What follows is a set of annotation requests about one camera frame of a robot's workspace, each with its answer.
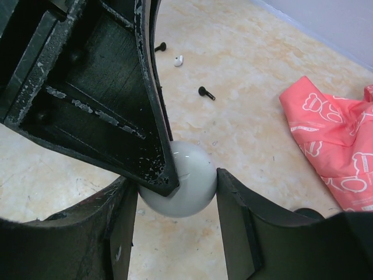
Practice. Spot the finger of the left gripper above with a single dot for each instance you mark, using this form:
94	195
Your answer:
94	93

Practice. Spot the black earbud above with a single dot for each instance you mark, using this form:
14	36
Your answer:
203	92
162	47

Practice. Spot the black earbud charging case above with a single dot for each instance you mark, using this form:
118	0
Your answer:
309	213

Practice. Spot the black earbud near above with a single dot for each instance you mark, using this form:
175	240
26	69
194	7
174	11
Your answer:
203	92

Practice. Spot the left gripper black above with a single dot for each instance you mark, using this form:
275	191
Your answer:
25	26

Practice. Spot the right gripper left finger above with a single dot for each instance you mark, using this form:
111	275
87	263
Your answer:
90	240

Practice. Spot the white earbud charging case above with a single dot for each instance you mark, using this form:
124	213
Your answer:
198	183

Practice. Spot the crumpled pink printed cloth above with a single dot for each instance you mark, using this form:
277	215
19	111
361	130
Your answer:
335	135

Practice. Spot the black earbud far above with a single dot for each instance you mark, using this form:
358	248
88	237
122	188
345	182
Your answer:
162	47

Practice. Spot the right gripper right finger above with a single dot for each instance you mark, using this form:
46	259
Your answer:
263	240

